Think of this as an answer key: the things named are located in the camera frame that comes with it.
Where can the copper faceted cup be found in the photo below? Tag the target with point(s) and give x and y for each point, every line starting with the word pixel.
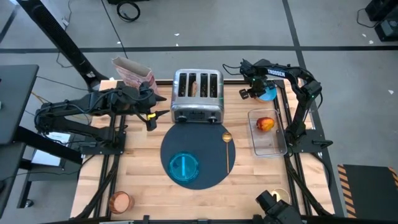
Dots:
pixel 121 202

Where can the silver four-slot toaster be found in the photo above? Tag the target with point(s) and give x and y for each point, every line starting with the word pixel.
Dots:
pixel 186 107

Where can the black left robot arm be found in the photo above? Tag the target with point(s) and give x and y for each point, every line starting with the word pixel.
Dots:
pixel 77 104

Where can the black mat with hazard stripes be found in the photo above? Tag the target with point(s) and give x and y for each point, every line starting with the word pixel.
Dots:
pixel 370 189

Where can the black floor stand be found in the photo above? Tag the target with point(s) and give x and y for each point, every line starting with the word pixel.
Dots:
pixel 62 40

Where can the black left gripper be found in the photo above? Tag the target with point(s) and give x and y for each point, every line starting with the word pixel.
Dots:
pixel 146 101

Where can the clear plastic container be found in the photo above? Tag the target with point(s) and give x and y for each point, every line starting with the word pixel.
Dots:
pixel 267 146

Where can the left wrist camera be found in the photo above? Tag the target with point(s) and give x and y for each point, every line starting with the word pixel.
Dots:
pixel 151 124

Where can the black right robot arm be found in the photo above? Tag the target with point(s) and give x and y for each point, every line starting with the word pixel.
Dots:
pixel 276 73

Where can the black equipment box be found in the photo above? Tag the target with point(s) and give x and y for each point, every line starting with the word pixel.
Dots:
pixel 385 28

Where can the teal clear plastic plate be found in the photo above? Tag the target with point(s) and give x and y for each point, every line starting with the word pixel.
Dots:
pixel 177 168

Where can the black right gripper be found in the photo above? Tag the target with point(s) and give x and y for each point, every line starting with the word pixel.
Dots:
pixel 258 88

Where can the black desk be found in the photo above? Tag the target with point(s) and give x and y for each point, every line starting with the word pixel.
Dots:
pixel 18 99

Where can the black blocky device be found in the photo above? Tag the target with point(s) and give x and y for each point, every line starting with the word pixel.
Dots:
pixel 276 208

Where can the red yellow apple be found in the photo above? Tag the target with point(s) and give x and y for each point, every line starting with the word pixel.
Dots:
pixel 265 124

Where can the white paper booklet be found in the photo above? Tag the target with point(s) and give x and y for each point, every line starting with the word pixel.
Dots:
pixel 46 157

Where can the white plug adapter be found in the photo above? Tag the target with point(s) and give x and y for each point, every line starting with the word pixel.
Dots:
pixel 65 22

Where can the pink cereal box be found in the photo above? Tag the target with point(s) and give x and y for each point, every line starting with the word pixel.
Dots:
pixel 130 73

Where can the orange patterned bowl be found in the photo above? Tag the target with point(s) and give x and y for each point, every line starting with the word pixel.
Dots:
pixel 271 95

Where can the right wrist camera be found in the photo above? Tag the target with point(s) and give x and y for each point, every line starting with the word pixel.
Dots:
pixel 243 94

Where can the black aluminium table frame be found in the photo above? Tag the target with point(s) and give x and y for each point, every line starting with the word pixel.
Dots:
pixel 119 161

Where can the slice of brown bread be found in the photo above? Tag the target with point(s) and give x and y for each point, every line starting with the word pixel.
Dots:
pixel 194 89

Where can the dark blue round placemat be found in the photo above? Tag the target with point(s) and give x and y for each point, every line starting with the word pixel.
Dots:
pixel 205 140

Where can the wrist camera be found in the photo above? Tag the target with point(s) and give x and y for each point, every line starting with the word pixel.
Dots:
pixel 151 124
pixel 243 94

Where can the gold spoon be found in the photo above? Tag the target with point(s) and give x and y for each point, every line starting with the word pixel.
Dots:
pixel 227 137

